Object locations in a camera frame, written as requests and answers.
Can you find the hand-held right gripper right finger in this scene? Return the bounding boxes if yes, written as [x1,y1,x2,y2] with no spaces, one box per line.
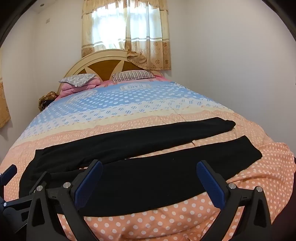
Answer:
[196,160,273,241]

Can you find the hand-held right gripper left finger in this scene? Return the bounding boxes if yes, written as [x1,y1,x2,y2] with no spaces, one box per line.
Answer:
[26,159,103,241]

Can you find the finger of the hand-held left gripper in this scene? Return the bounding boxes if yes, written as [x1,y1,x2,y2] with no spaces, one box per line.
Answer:
[0,164,18,187]

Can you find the black pants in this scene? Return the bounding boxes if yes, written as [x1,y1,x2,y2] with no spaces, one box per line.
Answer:
[19,117,263,217]

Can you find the golden side curtain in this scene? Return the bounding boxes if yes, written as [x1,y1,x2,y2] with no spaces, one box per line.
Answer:
[0,75,11,128]

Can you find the polka-dot peach and blue blanket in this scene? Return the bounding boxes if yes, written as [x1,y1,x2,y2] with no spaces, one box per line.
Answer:
[0,78,296,241]

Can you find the pink folded blanket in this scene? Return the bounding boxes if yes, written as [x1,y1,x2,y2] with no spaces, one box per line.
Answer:
[59,77,109,98]

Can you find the grey patterned pillow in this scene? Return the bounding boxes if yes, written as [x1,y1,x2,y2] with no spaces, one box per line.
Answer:
[59,74,97,87]

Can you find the striped pillow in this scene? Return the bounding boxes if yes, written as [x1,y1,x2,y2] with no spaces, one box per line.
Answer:
[111,71,156,83]

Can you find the cream and wood headboard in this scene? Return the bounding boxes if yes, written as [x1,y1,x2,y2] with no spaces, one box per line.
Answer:
[57,49,162,94]

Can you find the beige floral window curtain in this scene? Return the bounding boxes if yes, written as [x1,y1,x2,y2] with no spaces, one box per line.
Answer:
[81,0,172,70]

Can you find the bright window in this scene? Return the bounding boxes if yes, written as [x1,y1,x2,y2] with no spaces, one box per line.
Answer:
[92,4,151,52]

